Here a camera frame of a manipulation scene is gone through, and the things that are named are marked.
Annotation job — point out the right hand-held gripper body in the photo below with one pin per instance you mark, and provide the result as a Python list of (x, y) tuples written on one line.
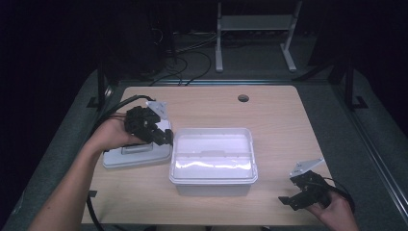
[(312, 189)]

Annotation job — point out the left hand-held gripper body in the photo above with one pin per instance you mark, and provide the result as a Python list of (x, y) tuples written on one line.
[(141, 122)]

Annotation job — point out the white storage box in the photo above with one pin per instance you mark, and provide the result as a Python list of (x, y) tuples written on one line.
[(211, 160)]

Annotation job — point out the person's left hand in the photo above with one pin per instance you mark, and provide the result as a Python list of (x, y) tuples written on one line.
[(112, 134)]

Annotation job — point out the person's right hand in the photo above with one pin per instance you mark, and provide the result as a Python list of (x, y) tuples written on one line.
[(335, 211)]

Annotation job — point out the white metal stand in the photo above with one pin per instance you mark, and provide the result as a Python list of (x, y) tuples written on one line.
[(256, 22)]

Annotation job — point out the black frame post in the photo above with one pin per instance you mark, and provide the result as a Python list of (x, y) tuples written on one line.
[(101, 86), (350, 86)]

